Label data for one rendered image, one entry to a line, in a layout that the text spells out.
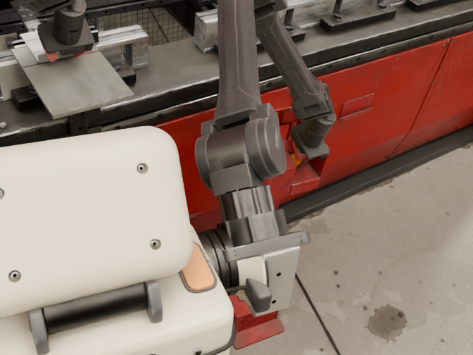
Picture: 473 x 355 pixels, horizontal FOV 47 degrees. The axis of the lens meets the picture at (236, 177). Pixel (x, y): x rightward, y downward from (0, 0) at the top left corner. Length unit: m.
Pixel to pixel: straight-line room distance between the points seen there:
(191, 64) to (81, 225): 1.09
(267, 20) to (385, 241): 1.54
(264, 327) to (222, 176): 1.37
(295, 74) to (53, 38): 0.51
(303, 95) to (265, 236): 0.61
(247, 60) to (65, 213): 0.39
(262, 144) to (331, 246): 1.65
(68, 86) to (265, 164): 0.65
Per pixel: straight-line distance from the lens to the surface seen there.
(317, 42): 1.76
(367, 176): 2.60
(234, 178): 0.69
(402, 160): 2.76
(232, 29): 0.84
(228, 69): 0.79
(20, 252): 0.51
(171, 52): 1.60
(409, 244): 2.46
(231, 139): 0.71
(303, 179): 1.51
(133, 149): 0.51
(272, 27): 1.06
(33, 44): 1.39
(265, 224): 0.67
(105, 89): 1.24
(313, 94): 1.24
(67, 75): 1.28
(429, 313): 2.28
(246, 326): 1.98
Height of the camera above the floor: 1.73
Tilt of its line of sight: 44 degrees down
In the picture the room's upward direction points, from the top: 10 degrees clockwise
